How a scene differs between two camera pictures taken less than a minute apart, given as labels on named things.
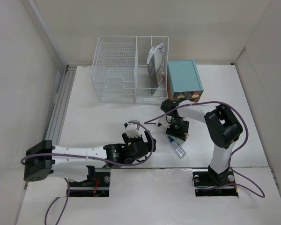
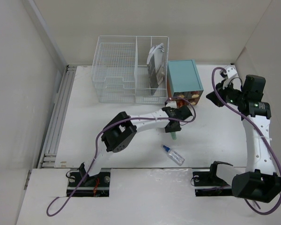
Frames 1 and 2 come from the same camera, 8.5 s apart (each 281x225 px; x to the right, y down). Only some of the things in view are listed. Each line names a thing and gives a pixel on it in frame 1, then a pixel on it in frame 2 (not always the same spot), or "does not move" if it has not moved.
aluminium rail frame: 59,110 does not move
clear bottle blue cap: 178,148 → 176,157
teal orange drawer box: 183,81 does not move
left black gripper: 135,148 → 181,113
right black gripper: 179,133 → 213,97
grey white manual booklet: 156,71 does not move
